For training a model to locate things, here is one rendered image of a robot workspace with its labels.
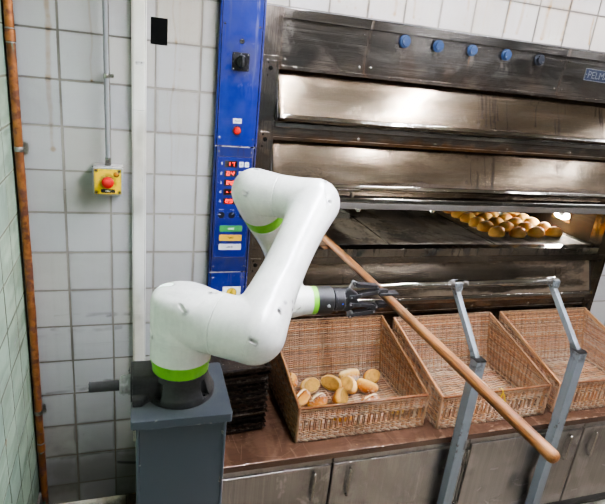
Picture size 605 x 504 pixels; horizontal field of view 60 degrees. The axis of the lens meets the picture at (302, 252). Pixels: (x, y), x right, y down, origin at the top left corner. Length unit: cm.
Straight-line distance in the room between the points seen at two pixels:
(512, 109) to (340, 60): 84
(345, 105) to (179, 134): 65
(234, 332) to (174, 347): 14
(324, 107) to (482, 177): 83
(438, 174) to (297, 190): 120
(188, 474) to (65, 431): 131
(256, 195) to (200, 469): 65
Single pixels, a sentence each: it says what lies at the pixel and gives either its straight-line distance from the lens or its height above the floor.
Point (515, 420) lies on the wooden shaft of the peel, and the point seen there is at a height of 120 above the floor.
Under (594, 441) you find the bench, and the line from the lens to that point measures 285.
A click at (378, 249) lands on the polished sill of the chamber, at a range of 237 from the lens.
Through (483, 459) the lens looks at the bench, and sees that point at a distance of 250.
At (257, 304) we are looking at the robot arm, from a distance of 105.
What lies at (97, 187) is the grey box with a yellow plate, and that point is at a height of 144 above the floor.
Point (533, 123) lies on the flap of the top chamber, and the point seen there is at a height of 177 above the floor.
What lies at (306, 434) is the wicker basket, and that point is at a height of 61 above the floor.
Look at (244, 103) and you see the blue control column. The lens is 201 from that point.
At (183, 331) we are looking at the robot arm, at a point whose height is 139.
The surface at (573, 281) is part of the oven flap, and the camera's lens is 311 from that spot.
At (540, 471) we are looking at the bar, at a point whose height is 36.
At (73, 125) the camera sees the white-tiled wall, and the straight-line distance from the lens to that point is 201.
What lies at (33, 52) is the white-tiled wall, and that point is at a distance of 201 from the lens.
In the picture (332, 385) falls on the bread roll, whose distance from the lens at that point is 235.
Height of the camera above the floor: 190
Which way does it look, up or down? 19 degrees down
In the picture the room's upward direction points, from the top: 6 degrees clockwise
